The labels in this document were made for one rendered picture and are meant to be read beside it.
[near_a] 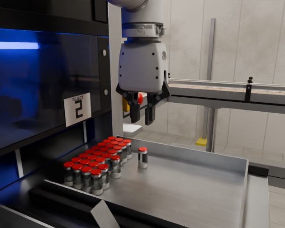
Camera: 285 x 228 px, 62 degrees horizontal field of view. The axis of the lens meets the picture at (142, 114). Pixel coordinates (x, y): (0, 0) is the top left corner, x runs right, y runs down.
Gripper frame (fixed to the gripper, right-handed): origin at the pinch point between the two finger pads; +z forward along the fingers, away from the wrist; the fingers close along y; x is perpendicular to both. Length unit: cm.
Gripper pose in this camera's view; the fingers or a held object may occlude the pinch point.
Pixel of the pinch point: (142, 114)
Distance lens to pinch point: 52.2
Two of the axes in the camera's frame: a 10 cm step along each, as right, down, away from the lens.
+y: -9.0, -1.2, 4.2
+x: -4.3, 2.4, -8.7
